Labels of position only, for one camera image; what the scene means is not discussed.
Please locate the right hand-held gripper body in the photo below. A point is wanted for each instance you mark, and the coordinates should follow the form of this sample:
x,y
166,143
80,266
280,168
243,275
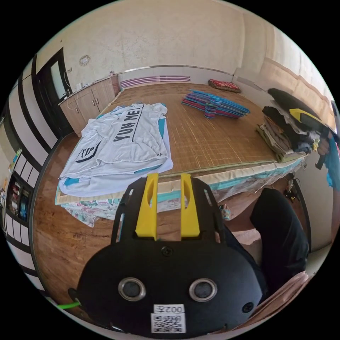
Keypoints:
x,y
322,130

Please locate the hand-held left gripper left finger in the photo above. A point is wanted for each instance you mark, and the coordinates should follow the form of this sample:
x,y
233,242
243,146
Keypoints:
x,y
147,212

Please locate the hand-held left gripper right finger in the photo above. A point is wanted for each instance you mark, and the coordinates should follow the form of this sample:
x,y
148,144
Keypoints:
x,y
189,212

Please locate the person's left forearm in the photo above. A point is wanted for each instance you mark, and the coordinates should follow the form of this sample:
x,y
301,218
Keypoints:
x,y
281,294

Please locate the white short sleeve shirt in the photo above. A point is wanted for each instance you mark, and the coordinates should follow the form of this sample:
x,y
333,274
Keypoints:
x,y
124,143

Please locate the person's right hand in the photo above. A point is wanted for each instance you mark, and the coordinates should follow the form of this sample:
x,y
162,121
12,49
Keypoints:
x,y
325,144

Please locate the beige curtain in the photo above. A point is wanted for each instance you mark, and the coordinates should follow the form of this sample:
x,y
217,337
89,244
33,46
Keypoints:
x,y
292,79

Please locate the red patterned cushion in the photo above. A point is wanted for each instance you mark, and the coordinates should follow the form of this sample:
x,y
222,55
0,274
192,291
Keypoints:
x,y
225,85

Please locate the bed with woven mat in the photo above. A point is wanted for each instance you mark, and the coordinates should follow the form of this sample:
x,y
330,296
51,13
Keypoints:
x,y
212,138

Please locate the pile of colourful clothes hangers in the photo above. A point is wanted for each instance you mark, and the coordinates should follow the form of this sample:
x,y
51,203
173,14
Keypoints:
x,y
212,105

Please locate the person's body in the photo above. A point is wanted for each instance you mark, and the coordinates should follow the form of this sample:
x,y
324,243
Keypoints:
x,y
279,225

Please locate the wooden cupboard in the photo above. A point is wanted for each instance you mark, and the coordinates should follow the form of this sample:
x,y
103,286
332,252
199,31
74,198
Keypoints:
x,y
85,103

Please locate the black shelf with items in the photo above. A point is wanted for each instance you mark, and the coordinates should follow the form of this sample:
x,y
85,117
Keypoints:
x,y
18,198

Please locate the black door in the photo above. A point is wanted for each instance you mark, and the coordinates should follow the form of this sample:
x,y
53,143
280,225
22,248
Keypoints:
x,y
53,90

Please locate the round wall clock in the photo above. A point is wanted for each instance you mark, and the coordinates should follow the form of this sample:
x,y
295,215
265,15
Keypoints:
x,y
85,60

